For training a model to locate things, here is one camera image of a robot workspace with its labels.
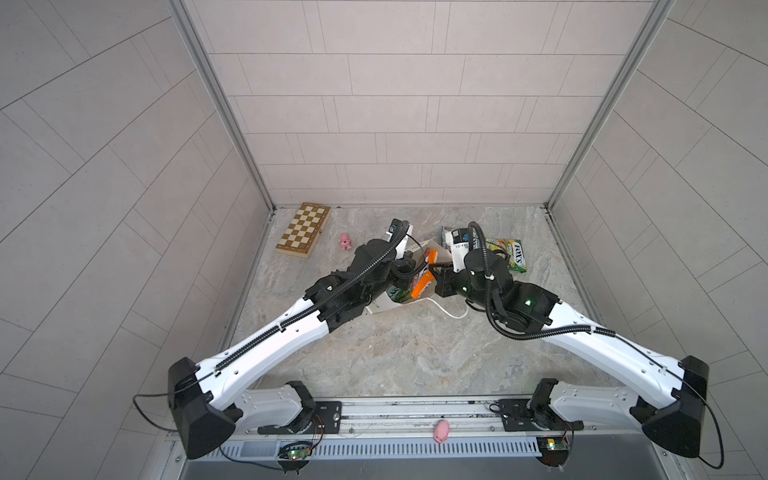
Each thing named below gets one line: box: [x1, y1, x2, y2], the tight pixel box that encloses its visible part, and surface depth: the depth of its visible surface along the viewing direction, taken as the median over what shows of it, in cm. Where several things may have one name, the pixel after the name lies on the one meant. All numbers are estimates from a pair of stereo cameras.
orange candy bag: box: [411, 248, 438, 299], surface depth 70 cm
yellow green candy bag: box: [485, 238, 527, 274], surface depth 101 cm
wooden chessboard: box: [275, 202, 332, 259], surface depth 107 cm
